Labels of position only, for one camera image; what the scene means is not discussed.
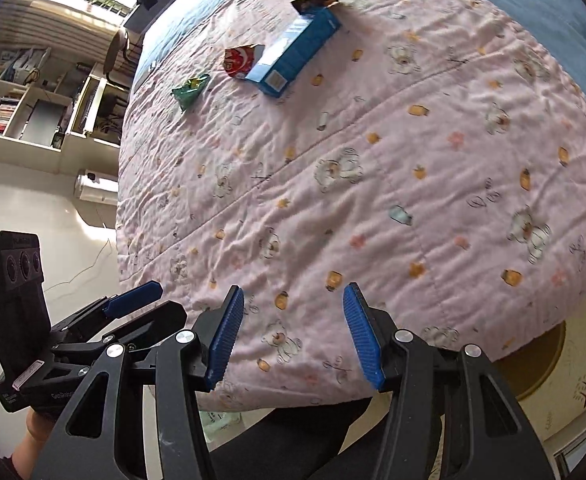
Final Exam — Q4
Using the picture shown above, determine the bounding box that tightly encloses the red crumpled snack wrapper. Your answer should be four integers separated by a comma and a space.
223, 44, 266, 81

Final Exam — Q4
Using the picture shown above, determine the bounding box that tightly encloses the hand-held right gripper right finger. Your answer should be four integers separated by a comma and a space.
342, 282, 557, 480

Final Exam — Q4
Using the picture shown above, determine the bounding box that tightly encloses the black computer monitor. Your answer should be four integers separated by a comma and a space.
23, 100, 71, 146

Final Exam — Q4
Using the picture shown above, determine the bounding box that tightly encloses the pale green plastic bag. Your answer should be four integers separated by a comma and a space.
199, 409, 247, 446

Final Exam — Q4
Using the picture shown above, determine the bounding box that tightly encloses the pink bear print quilt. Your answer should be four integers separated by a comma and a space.
115, 0, 586, 411

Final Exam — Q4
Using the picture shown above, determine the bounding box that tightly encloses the black keyboard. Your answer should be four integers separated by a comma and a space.
77, 77, 104, 133

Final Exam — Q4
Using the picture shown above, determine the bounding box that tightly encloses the white desk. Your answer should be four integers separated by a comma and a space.
60, 72, 130, 148

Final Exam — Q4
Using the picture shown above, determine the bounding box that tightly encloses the white radiator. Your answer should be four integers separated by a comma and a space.
0, 0, 121, 56

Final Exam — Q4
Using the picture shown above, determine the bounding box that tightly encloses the green crumpled snack wrapper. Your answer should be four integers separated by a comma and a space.
171, 74, 211, 112

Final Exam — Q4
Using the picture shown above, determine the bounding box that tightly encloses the white air purifier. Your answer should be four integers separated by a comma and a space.
74, 169, 120, 206

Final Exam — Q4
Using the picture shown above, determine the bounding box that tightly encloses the row of books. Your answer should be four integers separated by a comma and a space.
0, 100, 21, 133

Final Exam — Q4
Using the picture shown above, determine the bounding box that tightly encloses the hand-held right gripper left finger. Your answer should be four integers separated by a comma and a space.
30, 285, 246, 480

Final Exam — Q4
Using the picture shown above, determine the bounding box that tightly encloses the person's left hand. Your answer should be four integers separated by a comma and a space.
12, 410, 60, 480

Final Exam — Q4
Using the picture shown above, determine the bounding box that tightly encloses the brown desk chair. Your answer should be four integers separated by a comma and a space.
104, 27, 144, 81

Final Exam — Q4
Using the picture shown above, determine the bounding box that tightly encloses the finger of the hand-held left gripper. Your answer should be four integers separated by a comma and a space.
100, 301, 189, 357
104, 281, 164, 319

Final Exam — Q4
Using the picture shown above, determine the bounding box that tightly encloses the white bookshelf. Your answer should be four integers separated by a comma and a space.
0, 45, 74, 150

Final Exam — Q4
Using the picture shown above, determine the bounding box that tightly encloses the blue cardboard box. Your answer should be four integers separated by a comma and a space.
244, 6, 342, 98

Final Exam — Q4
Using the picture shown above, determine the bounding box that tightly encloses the patterned floor mat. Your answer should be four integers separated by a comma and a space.
493, 320, 586, 466

